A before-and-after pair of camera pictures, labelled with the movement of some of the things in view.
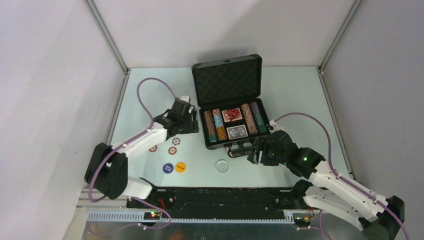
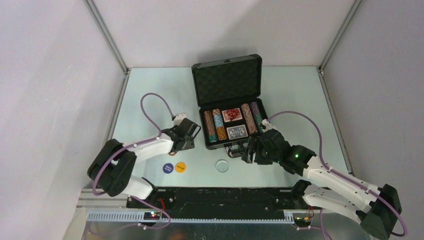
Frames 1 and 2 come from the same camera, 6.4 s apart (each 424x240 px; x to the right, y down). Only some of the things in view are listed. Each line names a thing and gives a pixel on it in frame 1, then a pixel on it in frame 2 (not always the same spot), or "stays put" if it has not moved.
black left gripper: (192, 127) to (190, 144)
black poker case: (233, 115) stays put
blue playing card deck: (237, 132) stays put
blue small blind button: (168, 168) stays put
